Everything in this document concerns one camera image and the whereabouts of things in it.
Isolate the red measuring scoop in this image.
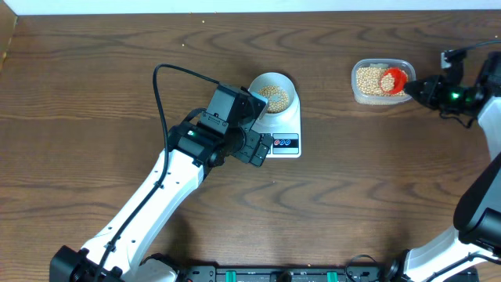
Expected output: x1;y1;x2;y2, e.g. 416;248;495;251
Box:
379;67;409;96

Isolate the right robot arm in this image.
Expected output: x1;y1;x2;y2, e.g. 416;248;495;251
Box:
384;48;500;281

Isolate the clear plastic soybean container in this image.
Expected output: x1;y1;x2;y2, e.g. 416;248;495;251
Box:
351;59;416;105

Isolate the white digital kitchen scale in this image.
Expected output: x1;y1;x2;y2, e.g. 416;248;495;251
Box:
252;101;302;158

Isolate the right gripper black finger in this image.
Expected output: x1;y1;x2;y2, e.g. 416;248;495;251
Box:
405;89;428;106
403;77;430;91

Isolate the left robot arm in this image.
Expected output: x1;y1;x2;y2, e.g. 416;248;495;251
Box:
49;121;273;281

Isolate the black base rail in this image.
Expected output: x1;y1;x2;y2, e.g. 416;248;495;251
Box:
140;254;481;282

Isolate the white bowl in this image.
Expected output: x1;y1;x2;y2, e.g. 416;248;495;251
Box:
249;72;299;115

